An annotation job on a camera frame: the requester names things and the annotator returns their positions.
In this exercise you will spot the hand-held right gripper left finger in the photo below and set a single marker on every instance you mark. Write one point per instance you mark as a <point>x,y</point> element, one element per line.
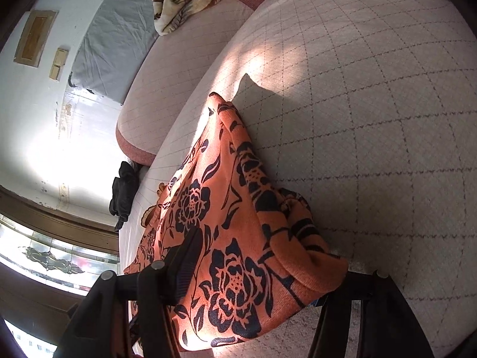
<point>185,270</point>

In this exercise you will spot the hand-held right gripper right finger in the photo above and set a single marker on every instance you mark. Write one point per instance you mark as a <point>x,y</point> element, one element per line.
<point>335,317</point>

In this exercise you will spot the orange floral long-sleeved shirt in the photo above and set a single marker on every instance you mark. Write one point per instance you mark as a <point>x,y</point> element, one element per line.
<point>231,231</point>

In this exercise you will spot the black garment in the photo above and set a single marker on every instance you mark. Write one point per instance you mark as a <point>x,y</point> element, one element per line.
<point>125,194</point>

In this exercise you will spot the stained-glass window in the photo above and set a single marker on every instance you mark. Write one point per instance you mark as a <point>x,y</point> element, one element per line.
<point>56,261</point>

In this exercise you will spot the pink quilted bolster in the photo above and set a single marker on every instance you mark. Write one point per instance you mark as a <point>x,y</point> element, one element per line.
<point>164,93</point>

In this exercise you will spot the pale quilted bed cover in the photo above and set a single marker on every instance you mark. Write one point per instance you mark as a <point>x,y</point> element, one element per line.
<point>372,119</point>

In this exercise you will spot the grey pillow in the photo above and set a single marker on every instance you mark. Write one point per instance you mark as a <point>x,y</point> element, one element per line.
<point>115,41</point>

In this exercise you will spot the wooden window frame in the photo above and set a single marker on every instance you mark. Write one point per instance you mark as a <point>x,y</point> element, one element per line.
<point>44,209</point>

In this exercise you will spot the beige wall switch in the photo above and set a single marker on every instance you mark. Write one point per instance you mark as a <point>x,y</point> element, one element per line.
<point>59,64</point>

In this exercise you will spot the wooden framed wall panel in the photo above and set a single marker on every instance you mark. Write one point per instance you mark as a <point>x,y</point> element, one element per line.
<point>35,39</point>

